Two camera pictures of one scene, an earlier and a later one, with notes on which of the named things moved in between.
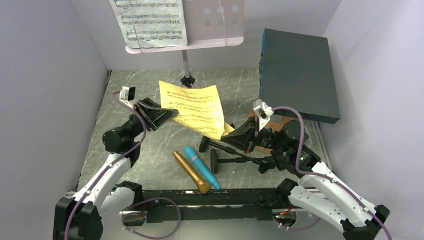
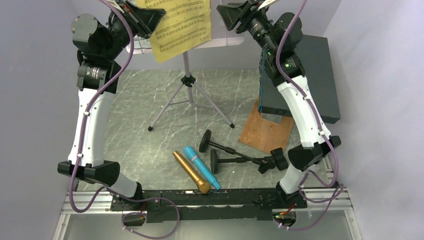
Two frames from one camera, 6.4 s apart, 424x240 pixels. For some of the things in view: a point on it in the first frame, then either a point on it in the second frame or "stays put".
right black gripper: [244, 136] to [244, 12]
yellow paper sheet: [199, 109] to [186, 24]
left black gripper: [153, 114] to [144, 20]
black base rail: [219, 205] stays put
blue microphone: [191, 152] stays put
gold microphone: [203, 186] stays put
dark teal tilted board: [296, 71] stays put
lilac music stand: [208, 24] to [188, 92]
